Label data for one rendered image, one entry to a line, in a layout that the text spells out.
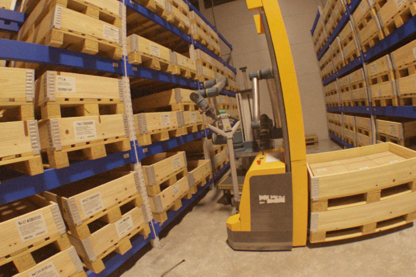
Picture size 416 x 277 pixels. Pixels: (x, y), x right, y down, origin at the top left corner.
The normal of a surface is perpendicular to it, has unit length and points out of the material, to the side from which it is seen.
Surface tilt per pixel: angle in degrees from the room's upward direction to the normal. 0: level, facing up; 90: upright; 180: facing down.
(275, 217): 90
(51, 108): 90
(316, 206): 90
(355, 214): 90
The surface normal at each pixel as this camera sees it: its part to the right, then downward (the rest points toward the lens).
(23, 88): 0.92, -0.13
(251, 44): -0.36, 0.07
